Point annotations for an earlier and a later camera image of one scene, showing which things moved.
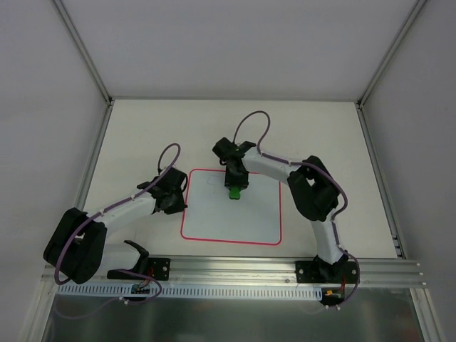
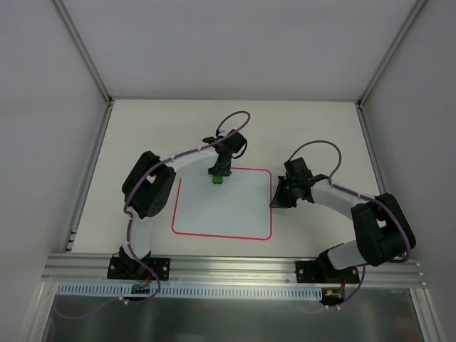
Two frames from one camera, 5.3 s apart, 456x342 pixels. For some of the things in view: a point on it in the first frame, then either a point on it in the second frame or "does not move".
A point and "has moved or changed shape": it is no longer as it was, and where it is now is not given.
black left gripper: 174,205 → 219,169
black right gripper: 236,182 → 283,191
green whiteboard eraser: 234,192 → 217,179
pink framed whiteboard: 211,215 has moved or changed shape
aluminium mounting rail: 247,272 does not move
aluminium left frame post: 72,25 does not move
